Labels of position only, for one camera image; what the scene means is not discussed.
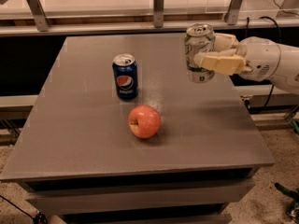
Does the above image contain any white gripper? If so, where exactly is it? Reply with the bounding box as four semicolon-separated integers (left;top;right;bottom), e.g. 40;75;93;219
193;33;280;81

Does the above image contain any silver green 7up can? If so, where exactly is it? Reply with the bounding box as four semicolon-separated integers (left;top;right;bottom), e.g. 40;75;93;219
184;23;215;83

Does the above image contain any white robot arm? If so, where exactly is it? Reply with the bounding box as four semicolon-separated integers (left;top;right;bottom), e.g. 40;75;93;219
193;33;299;94

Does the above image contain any blue Pepsi can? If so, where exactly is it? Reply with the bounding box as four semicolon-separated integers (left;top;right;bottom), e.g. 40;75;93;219
112;53;138;100

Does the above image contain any red apple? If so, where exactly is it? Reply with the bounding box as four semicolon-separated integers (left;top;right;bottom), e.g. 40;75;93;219
128;105;161;139

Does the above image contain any grey drawer cabinet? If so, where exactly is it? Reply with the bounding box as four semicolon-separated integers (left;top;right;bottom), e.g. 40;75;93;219
1;34;274;224

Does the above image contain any green tool on floor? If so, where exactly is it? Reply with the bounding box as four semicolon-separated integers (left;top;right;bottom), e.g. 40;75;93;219
275;183;299;224

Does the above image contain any far right metal bracket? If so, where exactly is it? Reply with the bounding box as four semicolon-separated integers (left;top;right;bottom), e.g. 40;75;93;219
277;0;299;18

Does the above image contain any left metal bracket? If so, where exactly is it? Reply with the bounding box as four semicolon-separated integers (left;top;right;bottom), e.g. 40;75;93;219
26;0;50;32

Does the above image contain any black cable bottom left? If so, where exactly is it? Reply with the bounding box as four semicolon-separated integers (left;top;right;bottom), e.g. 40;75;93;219
0;193;49;224

